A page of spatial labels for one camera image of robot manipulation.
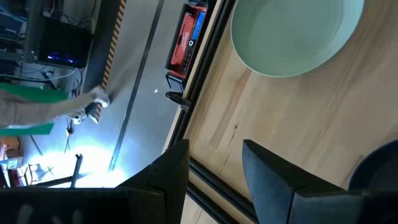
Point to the red and black tool case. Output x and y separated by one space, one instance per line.
183 43

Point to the black stand legs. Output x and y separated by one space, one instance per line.
75 168

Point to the person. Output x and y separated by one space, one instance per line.
46 107

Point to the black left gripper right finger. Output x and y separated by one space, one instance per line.
267 186

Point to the black clamp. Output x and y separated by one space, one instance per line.
177 99

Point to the dark teal plate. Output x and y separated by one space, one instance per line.
379 168

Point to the black computer tower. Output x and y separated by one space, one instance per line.
65 43

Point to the grey metal rack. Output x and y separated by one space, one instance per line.
32 31

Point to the green board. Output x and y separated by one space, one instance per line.
37 95

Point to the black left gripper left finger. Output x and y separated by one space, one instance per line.
171 180

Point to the sage green plate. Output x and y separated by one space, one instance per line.
295 34

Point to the cardboard box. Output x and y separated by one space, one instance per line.
11 144

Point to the black table edge rail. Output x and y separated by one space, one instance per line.
201 77

